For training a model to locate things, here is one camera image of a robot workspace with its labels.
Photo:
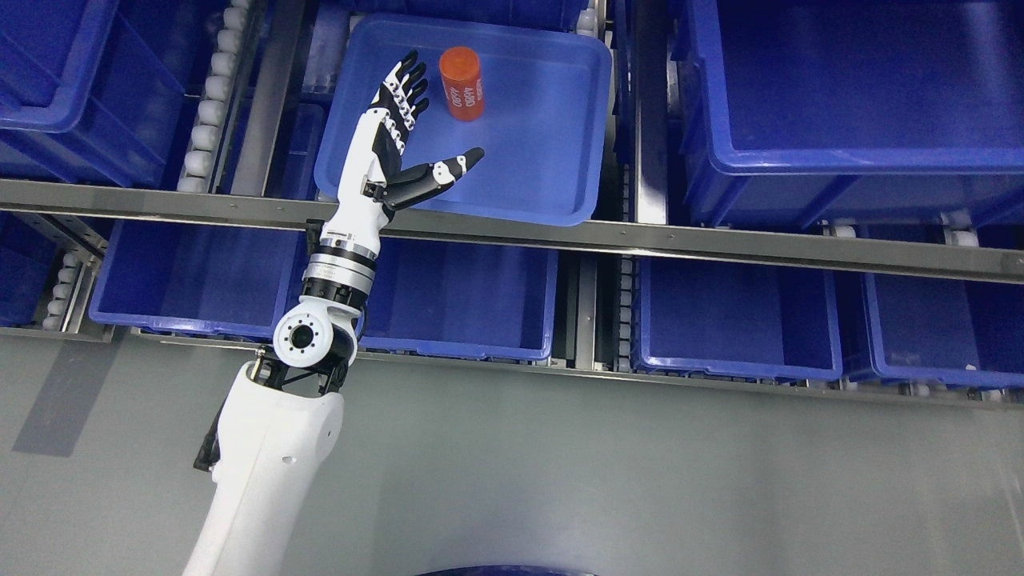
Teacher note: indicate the blue bin lower left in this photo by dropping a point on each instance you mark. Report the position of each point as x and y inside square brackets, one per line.
[450, 300]

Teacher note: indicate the white roller track left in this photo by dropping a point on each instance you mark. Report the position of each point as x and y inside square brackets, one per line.
[212, 129]

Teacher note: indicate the metal shelf rack frame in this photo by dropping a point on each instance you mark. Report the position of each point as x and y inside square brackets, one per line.
[269, 184]

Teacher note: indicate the orange cylindrical capacitor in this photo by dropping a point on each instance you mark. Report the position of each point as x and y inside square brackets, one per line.
[461, 74]

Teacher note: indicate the blue bin far left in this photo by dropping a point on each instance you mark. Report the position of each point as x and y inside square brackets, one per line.
[26, 260]

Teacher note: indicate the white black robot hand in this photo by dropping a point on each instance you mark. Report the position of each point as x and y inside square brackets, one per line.
[373, 185]

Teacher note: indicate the blue bin lower middle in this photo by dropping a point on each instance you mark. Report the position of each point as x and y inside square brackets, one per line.
[733, 320]

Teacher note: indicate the large blue bin top right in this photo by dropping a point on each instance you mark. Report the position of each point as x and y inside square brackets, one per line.
[864, 111]

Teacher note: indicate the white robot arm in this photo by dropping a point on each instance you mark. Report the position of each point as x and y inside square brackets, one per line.
[282, 417]

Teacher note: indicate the blue bin top left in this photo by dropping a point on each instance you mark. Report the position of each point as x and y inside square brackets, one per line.
[92, 90]

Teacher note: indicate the blue bin lower right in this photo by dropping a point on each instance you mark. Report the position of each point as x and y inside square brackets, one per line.
[913, 329]

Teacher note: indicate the blue shallow tray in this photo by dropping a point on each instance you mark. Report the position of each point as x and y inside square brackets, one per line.
[542, 129]

